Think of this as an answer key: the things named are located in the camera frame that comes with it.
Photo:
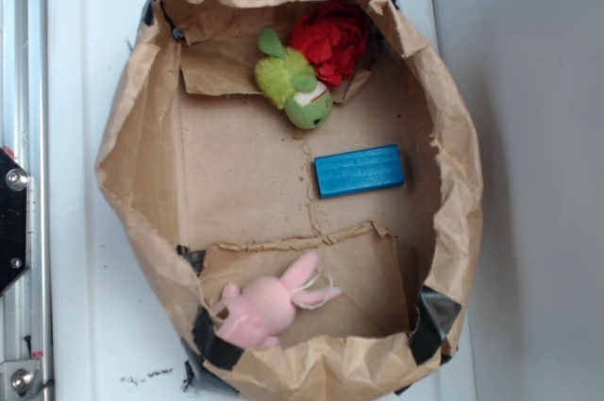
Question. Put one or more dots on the green plush animal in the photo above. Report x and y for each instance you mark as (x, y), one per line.
(288, 80)

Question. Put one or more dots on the brown paper bag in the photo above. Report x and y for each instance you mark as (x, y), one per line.
(214, 186)

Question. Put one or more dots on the pink plush bunny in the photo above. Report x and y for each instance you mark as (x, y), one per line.
(255, 315)

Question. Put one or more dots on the white plastic tray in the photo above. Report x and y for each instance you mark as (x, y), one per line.
(112, 338)

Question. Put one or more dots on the red fabric flower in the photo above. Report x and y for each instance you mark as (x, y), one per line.
(333, 38)

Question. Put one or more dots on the metal corner bracket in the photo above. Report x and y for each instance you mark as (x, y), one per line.
(18, 378)

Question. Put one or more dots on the aluminium frame rail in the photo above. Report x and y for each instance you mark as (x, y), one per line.
(26, 316)

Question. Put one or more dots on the blue wooden block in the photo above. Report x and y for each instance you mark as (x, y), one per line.
(357, 171)

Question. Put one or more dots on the black mounting plate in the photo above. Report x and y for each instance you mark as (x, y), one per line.
(14, 220)

